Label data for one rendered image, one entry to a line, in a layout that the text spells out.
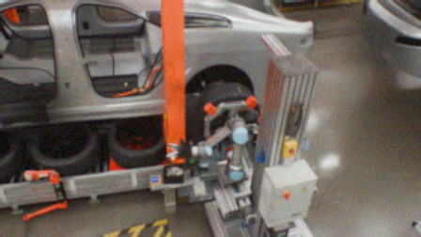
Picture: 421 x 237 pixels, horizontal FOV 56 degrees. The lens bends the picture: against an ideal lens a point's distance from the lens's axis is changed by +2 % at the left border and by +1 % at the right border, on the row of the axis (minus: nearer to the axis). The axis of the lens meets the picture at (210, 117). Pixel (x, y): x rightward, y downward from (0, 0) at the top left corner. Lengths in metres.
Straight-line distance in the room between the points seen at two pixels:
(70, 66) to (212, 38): 1.34
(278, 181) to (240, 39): 1.55
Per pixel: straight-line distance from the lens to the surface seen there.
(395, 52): 5.47
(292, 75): 2.53
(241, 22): 3.84
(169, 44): 3.15
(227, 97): 3.75
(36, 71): 4.88
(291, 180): 2.95
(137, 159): 4.14
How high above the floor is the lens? 3.35
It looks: 39 degrees down
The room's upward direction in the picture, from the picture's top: 3 degrees clockwise
